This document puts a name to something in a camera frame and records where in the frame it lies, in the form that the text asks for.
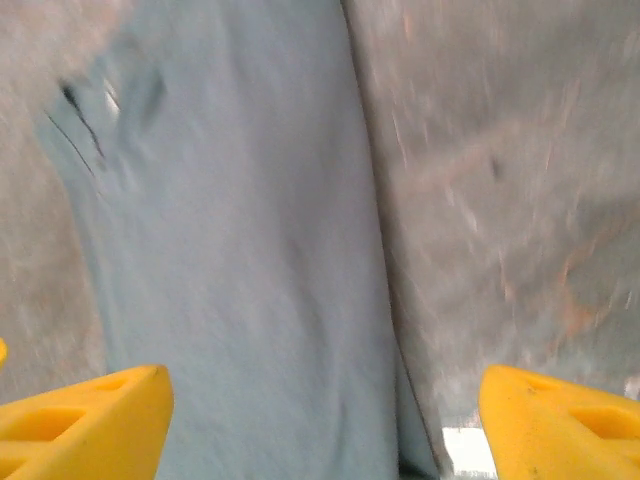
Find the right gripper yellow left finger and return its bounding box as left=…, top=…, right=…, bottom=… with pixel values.
left=0, top=363, right=176, bottom=480

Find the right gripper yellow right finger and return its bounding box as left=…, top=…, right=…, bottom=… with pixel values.
left=477, top=363, right=640, bottom=480

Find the grey t-shirt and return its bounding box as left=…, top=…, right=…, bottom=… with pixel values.
left=35, top=0, right=444, bottom=480

